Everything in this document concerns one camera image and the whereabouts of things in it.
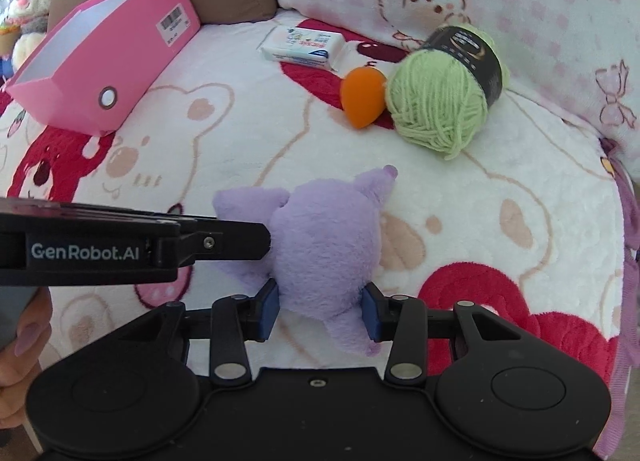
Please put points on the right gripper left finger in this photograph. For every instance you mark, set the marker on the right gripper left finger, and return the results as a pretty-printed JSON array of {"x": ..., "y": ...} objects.
[{"x": 234, "y": 320}]

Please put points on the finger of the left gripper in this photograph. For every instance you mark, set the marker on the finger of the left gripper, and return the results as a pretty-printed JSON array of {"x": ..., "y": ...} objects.
[{"x": 213, "y": 240}]

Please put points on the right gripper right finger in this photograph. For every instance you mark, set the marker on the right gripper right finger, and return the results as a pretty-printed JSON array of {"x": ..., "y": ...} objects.
[{"x": 400, "y": 320}]

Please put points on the purple plush toy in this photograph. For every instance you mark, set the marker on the purple plush toy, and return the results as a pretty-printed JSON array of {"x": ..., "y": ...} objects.
[{"x": 326, "y": 244}]

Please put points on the white tissue packet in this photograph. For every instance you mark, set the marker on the white tissue packet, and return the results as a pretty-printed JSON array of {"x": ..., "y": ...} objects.
[{"x": 301, "y": 46}]

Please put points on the person's left hand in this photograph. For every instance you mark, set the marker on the person's left hand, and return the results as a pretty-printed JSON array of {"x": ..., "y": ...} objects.
[{"x": 20, "y": 359}]

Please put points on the cartoon bear fleece blanket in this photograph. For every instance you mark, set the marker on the cartoon bear fleece blanket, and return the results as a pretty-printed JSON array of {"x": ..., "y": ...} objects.
[{"x": 535, "y": 220}]

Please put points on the pink storage box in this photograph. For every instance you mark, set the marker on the pink storage box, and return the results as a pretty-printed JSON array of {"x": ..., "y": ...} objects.
[{"x": 95, "y": 65}]

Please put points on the orange makeup sponge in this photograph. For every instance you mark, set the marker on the orange makeup sponge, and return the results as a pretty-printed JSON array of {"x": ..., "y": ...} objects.
[{"x": 362, "y": 95}]

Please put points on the green yarn ball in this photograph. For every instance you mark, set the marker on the green yarn ball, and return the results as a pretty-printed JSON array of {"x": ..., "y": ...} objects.
[{"x": 439, "y": 95}]

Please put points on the grey bunny plush toy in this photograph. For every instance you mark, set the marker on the grey bunny plush toy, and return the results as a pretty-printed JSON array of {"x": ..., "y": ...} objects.
[{"x": 32, "y": 17}]

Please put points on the pink checked bunny pillow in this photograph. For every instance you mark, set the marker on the pink checked bunny pillow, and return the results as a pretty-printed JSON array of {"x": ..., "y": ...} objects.
[{"x": 579, "y": 57}]

